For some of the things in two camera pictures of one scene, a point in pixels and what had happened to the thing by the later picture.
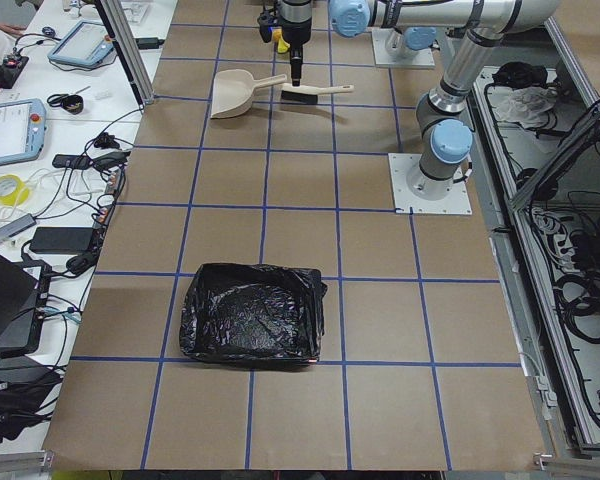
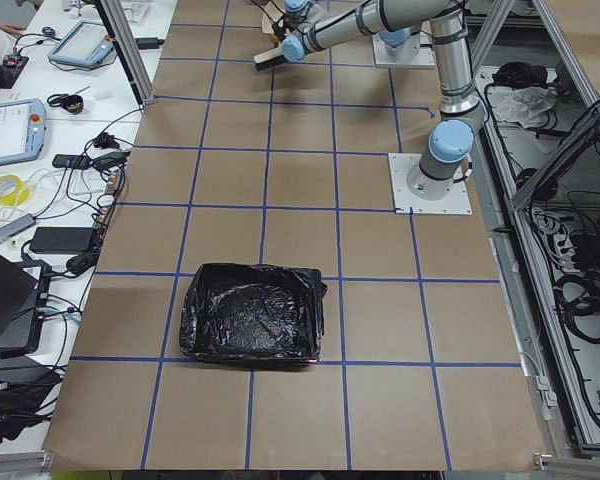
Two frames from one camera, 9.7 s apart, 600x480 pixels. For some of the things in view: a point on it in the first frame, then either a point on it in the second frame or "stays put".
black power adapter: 62,240 stays put
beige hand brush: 302,95 → 269,58
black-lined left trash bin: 254,315 stays put
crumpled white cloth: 527,105 stays put
